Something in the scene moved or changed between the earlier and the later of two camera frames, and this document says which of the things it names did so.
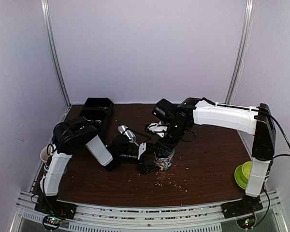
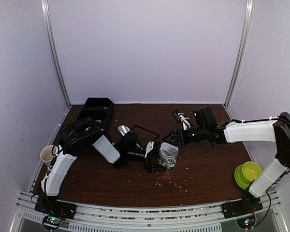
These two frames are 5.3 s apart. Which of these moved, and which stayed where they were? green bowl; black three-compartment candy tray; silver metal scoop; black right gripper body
Moved: black right gripper body
Stayed: silver metal scoop; green bowl; black three-compartment candy tray
